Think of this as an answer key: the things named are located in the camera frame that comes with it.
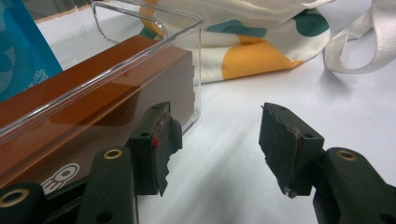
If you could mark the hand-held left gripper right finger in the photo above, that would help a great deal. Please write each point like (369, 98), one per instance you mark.
(289, 149)

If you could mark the white patterned tote bag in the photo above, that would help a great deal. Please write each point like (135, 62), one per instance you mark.
(249, 59)

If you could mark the long brown box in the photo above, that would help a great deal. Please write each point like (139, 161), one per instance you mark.
(81, 93)

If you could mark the blue snack packet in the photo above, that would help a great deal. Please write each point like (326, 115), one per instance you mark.
(21, 53)

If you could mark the clear plastic container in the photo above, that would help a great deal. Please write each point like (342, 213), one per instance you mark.
(183, 34)

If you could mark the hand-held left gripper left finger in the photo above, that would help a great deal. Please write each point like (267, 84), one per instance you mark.
(109, 180)

